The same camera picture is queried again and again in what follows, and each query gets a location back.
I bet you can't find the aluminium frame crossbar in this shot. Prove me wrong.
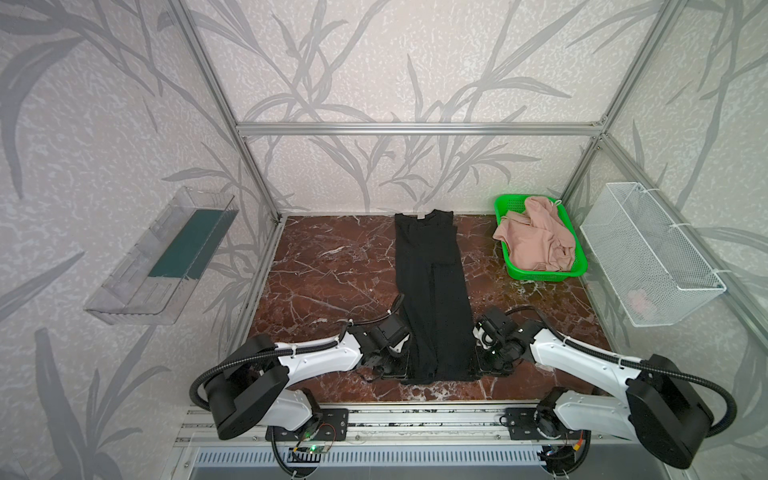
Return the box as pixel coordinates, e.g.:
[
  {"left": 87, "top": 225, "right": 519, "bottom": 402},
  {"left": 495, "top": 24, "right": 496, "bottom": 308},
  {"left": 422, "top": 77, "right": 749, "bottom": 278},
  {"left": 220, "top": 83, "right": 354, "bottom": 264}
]
[{"left": 236, "top": 122, "right": 602, "bottom": 137}]

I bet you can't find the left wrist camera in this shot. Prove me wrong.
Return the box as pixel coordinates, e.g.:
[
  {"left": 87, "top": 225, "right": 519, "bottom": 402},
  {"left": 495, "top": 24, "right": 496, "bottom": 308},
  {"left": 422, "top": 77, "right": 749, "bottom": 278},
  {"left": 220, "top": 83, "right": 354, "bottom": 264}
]
[{"left": 369, "top": 314, "right": 410, "bottom": 356}]

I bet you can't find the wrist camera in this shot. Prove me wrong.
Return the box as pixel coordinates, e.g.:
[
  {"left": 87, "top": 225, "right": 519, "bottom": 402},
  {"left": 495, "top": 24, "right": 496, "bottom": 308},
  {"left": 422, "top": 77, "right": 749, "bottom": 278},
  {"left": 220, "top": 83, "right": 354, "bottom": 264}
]
[
  {"left": 473, "top": 307, "right": 517, "bottom": 350},
  {"left": 369, "top": 314, "right": 410, "bottom": 356}
]

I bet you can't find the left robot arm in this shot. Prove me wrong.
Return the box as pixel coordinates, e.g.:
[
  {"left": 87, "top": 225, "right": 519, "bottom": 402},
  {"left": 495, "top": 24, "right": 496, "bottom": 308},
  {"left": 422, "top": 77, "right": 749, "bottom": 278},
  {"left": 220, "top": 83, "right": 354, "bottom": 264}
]
[{"left": 189, "top": 328, "right": 410, "bottom": 440}]

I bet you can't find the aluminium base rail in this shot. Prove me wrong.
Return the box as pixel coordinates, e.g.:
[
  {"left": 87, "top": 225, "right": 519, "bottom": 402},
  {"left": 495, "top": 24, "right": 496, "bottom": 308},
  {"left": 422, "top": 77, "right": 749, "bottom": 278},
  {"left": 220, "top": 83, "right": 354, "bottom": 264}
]
[{"left": 173, "top": 403, "right": 682, "bottom": 448}]

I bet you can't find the right black cable conduit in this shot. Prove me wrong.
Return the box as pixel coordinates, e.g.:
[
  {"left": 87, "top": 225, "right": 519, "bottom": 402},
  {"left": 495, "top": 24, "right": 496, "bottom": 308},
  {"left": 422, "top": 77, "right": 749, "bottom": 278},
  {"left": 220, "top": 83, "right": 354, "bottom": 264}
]
[{"left": 503, "top": 304, "right": 738, "bottom": 439}]

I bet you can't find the black cable conduit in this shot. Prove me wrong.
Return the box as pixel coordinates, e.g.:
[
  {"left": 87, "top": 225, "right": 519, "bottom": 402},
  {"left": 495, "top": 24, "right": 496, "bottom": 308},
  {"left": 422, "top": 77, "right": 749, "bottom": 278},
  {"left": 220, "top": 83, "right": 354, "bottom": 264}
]
[
  {"left": 503, "top": 304, "right": 738, "bottom": 439},
  {"left": 188, "top": 293, "right": 406, "bottom": 412}
]

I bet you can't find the left black cable conduit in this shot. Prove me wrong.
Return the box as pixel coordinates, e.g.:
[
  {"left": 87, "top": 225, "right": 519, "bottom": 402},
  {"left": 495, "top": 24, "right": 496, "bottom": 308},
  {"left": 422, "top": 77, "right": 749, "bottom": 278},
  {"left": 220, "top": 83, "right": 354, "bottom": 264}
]
[{"left": 188, "top": 293, "right": 406, "bottom": 412}]

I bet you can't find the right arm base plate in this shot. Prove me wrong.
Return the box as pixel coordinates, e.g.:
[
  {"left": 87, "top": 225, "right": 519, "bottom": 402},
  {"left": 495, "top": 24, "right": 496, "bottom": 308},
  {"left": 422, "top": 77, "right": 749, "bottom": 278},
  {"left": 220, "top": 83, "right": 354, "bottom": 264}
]
[{"left": 499, "top": 407, "right": 581, "bottom": 443}]

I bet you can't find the white wire basket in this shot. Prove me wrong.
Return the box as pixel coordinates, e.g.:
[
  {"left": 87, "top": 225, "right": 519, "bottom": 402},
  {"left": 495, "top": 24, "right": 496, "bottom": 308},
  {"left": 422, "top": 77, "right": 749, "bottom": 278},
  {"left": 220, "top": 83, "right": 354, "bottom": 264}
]
[{"left": 581, "top": 182, "right": 727, "bottom": 328}]

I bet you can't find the green circuit board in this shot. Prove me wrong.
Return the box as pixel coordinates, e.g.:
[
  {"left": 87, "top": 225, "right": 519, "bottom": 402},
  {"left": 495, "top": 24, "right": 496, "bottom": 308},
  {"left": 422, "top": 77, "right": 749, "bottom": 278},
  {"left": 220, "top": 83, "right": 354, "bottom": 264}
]
[{"left": 289, "top": 443, "right": 333, "bottom": 463}]

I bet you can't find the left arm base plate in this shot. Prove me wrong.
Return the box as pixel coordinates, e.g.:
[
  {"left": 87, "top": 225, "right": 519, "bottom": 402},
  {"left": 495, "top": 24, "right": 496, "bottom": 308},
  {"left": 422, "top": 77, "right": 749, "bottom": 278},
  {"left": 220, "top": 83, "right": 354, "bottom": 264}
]
[{"left": 266, "top": 408, "right": 350, "bottom": 443}]

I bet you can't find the black shirt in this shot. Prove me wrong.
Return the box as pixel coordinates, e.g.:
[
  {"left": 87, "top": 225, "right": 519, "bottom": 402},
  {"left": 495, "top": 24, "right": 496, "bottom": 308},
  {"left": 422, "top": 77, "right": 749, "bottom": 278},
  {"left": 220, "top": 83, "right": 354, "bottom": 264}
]
[{"left": 394, "top": 210, "right": 476, "bottom": 384}]

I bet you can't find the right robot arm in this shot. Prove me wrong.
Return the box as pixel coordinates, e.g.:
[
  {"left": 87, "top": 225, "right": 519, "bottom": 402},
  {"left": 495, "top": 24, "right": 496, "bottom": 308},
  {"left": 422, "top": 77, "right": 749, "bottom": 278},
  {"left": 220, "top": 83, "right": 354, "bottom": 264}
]
[{"left": 473, "top": 321, "right": 714, "bottom": 469}]

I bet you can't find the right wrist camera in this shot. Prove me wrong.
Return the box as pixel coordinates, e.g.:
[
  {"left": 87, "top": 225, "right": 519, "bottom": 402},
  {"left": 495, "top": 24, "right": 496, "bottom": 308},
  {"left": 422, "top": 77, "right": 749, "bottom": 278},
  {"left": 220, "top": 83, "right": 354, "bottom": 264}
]
[{"left": 473, "top": 307, "right": 517, "bottom": 350}]

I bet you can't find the pink garment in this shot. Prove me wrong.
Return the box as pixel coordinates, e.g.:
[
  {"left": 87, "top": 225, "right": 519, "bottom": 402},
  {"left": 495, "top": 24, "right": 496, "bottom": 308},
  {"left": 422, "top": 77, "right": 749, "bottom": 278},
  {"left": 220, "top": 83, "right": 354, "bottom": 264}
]
[{"left": 493, "top": 196, "right": 576, "bottom": 272}]

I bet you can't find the clear plastic wall bin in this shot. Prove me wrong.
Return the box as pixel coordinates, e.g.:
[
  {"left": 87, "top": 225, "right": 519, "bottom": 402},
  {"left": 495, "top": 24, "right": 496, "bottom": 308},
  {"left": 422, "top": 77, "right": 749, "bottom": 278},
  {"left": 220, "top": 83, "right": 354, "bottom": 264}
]
[{"left": 84, "top": 187, "right": 239, "bottom": 326}]

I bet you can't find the green plastic basket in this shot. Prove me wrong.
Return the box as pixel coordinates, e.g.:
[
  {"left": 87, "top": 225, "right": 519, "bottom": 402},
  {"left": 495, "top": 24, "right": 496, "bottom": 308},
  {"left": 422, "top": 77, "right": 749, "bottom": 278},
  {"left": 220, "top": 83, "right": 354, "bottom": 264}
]
[{"left": 494, "top": 194, "right": 588, "bottom": 282}]

